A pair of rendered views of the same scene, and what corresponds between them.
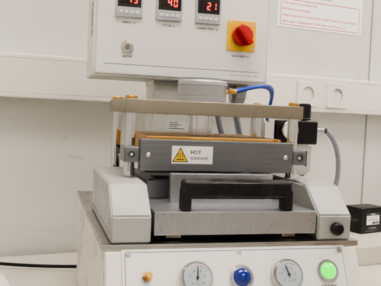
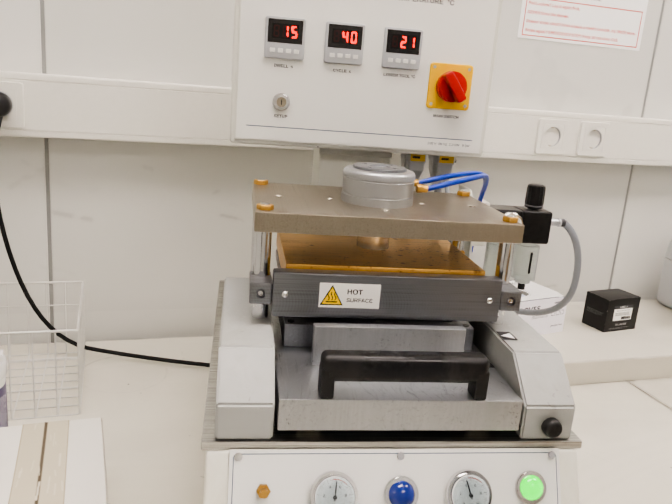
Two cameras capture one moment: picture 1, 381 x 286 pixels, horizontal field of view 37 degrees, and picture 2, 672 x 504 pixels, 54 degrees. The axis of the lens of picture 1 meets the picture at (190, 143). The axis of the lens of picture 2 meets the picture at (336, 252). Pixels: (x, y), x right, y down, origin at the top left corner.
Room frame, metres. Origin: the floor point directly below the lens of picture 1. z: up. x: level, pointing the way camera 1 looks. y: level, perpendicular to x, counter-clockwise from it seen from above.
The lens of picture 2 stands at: (0.19, -0.05, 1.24)
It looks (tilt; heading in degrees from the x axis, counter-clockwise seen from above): 14 degrees down; 6
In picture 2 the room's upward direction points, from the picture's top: 5 degrees clockwise
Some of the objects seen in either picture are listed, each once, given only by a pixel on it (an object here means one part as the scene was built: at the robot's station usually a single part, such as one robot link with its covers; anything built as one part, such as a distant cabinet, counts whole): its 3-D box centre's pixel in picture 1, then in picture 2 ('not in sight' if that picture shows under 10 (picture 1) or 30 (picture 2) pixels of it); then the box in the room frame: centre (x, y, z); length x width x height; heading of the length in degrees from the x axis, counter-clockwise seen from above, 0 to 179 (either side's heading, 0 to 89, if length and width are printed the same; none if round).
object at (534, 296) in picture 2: not in sight; (500, 309); (1.44, -0.25, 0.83); 0.23 x 0.12 x 0.07; 126
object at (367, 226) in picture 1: (364, 218); (610, 309); (1.53, -0.48, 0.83); 0.09 x 0.06 x 0.07; 122
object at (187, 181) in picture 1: (237, 194); (404, 374); (0.73, -0.06, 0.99); 0.15 x 0.02 x 0.04; 105
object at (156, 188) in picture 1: (198, 181); (366, 309); (0.91, -0.02, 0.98); 0.20 x 0.17 x 0.03; 105
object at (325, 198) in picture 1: (297, 200); (503, 353); (0.87, -0.17, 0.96); 0.26 x 0.05 x 0.07; 15
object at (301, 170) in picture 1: (292, 141); (513, 237); (1.09, -0.20, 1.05); 0.15 x 0.05 x 0.15; 105
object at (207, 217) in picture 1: (206, 193); (373, 335); (0.86, -0.03, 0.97); 0.30 x 0.22 x 0.08; 15
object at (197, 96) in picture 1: (207, 119); (386, 219); (0.95, -0.03, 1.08); 0.31 x 0.24 x 0.13; 105
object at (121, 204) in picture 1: (117, 199); (244, 345); (0.81, 0.10, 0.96); 0.25 x 0.05 x 0.07; 15
